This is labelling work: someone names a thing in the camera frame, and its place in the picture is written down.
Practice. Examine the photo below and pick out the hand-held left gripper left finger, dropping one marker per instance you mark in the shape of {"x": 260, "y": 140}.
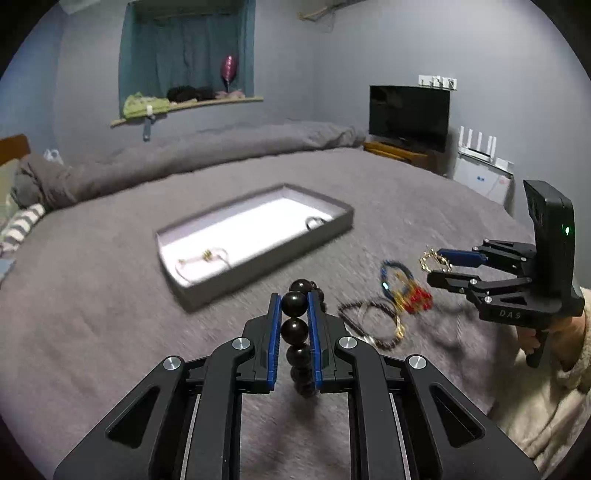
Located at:
{"x": 274, "y": 341}

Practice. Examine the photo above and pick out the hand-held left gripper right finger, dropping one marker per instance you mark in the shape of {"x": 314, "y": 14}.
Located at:
{"x": 316, "y": 341}

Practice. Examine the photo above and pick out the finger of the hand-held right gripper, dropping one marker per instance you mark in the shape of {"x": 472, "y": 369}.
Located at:
{"x": 452, "y": 281}
{"x": 459, "y": 257}

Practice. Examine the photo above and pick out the silver bangle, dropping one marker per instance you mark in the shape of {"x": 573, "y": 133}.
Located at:
{"x": 362, "y": 314}

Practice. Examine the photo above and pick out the grey cardboard tray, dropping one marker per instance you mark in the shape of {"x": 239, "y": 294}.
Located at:
{"x": 258, "y": 226}

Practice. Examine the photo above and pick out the person's right forearm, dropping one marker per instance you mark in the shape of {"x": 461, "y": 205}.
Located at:
{"x": 545, "y": 415}

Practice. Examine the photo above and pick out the person's right hand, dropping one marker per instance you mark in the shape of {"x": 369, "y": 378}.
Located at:
{"x": 565, "y": 344}

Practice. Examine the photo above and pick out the white appliance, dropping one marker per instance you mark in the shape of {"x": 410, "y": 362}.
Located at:
{"x": 480, "y": 180}

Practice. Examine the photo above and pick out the white router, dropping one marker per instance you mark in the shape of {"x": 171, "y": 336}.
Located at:
{"x": 485, "y": 152}

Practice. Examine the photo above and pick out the wooden television stand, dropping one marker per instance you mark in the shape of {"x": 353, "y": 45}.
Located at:
{"x": 401, "y": 152}

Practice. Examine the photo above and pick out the black television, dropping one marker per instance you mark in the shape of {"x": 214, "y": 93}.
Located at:
{"x": 408, "y": 115}

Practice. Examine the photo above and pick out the grey bed blanket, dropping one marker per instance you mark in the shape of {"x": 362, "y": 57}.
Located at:
{"x": 106, "y": 295}

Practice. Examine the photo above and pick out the rolled grey duvet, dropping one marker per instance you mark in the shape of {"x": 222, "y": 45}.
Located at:
{"x": 207, "y": 147}

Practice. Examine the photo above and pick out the pink clothes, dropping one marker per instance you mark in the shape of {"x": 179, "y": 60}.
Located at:
{"x": 231, "y": 94}

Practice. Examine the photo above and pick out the black clothes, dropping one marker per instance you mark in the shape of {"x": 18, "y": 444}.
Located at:
{"x": 189, "y": 93}

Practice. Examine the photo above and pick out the green clothes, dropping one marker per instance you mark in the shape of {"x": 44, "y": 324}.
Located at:
{"x": 141, "y": 105}

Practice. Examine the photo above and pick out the pink balloon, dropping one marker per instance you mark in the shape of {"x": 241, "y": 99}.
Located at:
{"x": 229, "y": 68}

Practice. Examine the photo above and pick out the blue blanket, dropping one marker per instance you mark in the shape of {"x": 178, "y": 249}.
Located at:
{"x": 5, "y": 270}

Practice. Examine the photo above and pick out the striped pillow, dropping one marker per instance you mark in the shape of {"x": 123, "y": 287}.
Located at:
{"x": 21, "y": 226}

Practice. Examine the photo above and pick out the wooden stick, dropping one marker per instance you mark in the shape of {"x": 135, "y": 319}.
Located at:
{"x": 323, "y": 10}

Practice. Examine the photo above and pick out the white plastic bag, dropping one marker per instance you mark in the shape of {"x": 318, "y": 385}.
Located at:
{"x": 53, "y": 156}

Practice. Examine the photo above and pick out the beige pillow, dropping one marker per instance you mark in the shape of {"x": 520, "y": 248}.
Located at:
{"x": 7, "y": 184}

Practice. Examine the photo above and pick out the wooden headboard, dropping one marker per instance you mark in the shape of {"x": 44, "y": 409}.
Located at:
{"x": 14, "y": 146}

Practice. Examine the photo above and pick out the white wall hook rack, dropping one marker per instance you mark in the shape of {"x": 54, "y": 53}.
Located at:
{"x": 438, "y": 82}

